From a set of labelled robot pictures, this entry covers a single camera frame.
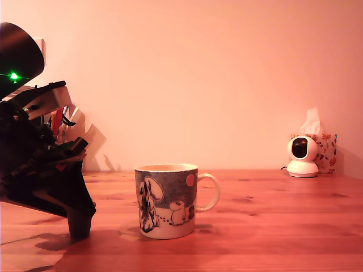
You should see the floral tissue box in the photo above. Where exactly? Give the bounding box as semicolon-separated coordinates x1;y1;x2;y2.
290;133;339;175

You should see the white illustrated ceramic mug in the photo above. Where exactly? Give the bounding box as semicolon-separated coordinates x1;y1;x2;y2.
134;163;221;240

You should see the white tissue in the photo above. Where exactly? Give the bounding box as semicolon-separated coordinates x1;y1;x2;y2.
299;107;324;135

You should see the red white paper packet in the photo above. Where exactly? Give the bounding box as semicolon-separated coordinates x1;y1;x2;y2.
52;108;65;131

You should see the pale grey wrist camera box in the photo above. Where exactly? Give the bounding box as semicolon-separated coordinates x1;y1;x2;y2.
1;80;73;120

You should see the small white round camera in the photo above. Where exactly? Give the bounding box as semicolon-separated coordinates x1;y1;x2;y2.
286;135;320;179

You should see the dark brown coffee capsule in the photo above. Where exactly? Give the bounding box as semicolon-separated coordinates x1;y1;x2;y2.
67;214;93;240

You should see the white wall plate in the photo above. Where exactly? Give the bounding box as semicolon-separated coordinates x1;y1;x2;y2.
33;37;47;62

